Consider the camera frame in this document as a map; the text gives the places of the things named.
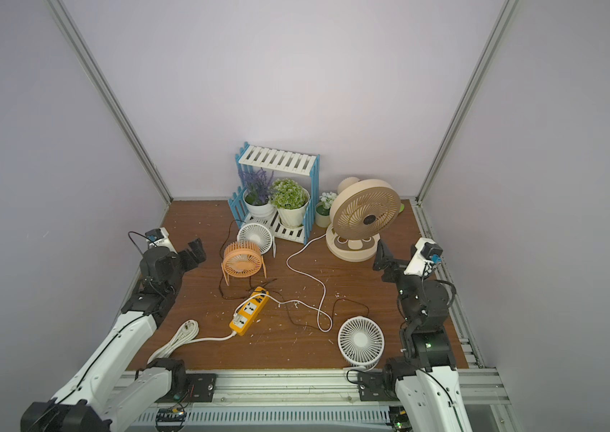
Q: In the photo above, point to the lavender plant white pot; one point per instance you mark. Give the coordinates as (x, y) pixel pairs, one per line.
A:
(257, 189)

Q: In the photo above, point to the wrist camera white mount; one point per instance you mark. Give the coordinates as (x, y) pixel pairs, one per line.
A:
(159, 238)
(426, 256)

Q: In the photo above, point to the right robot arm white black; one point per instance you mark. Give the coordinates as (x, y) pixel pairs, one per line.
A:
(425, 377)

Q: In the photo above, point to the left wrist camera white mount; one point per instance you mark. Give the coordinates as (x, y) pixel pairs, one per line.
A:
(159, 238)

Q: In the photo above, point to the white round fan front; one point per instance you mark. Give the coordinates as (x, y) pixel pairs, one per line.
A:
(361, 342)

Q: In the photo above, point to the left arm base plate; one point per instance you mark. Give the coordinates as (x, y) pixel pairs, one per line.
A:
(191, 389)

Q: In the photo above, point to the beige raccoon desk fan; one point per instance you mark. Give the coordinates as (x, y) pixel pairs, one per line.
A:
(361, 211)

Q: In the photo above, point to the blue white plant shelf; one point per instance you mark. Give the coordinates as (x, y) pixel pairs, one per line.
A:
(301, 167)

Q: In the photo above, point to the small white flower pot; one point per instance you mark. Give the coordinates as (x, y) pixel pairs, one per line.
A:
(322, 215)

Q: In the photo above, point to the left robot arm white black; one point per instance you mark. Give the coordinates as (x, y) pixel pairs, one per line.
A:
(86, 402)

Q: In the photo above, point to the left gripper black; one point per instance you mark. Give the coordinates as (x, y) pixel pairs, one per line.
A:
(183, 259)

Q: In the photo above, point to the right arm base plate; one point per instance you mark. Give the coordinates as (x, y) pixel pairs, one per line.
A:
(372, 386)

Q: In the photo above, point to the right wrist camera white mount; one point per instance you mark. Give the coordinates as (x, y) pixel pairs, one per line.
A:
(426, 256)

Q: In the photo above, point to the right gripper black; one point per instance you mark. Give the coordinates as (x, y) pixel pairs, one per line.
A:
(393, 270)

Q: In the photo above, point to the yellow power strip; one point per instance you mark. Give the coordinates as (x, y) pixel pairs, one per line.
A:
(248, 311)

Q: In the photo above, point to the orange desk fan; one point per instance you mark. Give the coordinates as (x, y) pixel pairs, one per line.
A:
(242, 259)

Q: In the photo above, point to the aluminium front rail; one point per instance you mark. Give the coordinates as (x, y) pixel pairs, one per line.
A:
(244, 387)

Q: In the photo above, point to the green plant white pot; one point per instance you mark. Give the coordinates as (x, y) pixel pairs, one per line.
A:
(291, 200)

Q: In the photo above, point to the small white fan by shelf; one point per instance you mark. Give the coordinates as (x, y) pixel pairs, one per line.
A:
(259, 234)

